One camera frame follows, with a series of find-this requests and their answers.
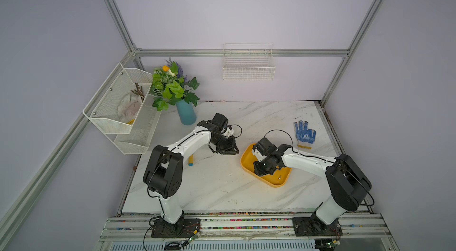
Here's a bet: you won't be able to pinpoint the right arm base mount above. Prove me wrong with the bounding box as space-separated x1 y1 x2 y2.
292 213 343 237

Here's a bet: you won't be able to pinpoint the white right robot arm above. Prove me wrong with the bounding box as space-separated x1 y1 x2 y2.
245 137 372 226

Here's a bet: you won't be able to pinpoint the brown twigs in shelf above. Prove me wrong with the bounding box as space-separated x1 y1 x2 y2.
131 83 145 102

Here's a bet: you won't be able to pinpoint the white wire wall basket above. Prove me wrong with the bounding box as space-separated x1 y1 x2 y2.
223 43 276 81

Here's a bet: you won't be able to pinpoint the white mesh wall shelf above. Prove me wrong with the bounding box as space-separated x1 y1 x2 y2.
83 64 160 155

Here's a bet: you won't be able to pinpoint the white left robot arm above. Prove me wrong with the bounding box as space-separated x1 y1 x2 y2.
143 113 239 225

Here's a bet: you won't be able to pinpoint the yellow plastic storage box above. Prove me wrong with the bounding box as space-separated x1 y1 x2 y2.
240 143 292 188

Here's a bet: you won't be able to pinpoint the teal vase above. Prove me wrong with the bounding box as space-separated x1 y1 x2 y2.
176 100 197 125

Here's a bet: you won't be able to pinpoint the white cloth in shelf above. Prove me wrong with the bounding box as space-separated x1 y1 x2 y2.
118 93 142 124

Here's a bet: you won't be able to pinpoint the green yellow brush tool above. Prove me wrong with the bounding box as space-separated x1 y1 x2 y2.
188 155 194 166

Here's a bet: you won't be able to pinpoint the blue dotted work glove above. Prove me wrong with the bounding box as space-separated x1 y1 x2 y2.
294 120 317 150

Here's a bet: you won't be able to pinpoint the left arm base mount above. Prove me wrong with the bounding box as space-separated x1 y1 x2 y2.
150 214 201 239

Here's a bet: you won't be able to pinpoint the green artificial plant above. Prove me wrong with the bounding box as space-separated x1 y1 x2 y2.
149 58 200 112

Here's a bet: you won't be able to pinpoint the aluminium rail platform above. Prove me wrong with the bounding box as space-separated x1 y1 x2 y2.
94 211 399 251

